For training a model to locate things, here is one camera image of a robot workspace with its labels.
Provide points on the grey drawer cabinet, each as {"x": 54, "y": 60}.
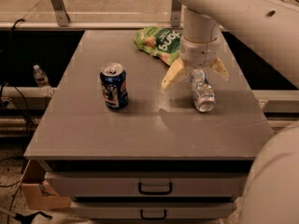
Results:
{"x": 157, "y": 132}

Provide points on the upper grey drawer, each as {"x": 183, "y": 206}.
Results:
{"x": 79, "y": 184}

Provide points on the black drawer handle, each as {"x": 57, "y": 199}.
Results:
{"x": 153, "y": 214}
{"x": 155, "y": 189}

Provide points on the black tripod leg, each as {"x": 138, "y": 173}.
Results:
{"x": 25, "y": 219}

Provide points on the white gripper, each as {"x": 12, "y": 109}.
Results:
{"x": 199, "y": 54}

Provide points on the green chip bag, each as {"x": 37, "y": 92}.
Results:
{"x": 159, "y": 42}

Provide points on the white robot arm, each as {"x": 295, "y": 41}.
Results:
{"x": 271, "y": 193}

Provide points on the grey drawer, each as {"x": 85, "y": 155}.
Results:
{"x": 79, "y": 184}
{"x": 178, "y": 210}

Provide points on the lower grey drawer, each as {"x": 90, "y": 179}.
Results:
{"x": 178, "y": 210}

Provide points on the blue pepsi can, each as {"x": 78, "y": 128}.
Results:
{"x": 113, "y": 82}

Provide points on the silver redbull can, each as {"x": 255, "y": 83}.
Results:
{"x": 202, "y": 93}

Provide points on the metal bracket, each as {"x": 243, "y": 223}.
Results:
{"x": 61, "y": 15}
{"x": 175, "y": 15}

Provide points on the cardboard box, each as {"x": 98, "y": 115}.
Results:
{"x": 38, "y": 193}

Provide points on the middle metal bracket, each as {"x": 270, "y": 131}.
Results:
{"x": 175, "y": 15}

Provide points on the black lower drawer handle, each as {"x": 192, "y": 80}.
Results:
{"x": 153, "y": 214}

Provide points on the clear plastic water bottle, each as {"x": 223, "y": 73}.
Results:
{"x": 42, "y": 81}

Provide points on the black upper drawer handle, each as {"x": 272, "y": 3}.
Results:
{"x": 155, "y": 189}

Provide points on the left metal bracket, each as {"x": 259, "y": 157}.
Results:
{"x": 61, "y": 15}

